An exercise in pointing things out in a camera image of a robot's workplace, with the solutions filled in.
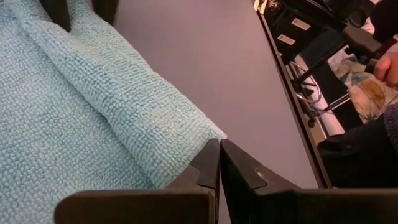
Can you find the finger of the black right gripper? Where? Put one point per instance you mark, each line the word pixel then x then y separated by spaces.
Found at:
pixel 57 12
pixel 105 9

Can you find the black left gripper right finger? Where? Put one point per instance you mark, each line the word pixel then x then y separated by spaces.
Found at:
pixel 280 207

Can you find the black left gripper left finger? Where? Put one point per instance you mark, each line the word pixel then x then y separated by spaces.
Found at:
pixel 140 207

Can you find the light blue microfibre towel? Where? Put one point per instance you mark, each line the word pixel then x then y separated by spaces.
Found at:
pixel 77 109

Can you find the person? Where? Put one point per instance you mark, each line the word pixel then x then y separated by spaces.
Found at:
pixel 357 155

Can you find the cream patterned cloth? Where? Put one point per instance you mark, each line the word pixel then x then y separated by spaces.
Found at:
pixel 367 93

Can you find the black equipment box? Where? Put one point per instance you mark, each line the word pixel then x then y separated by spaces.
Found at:
pixel 314 40

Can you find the person's hand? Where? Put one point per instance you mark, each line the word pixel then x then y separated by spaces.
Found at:
pixel 387 68

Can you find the black metal table frame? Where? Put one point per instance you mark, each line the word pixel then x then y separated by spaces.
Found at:
pixel 308 137

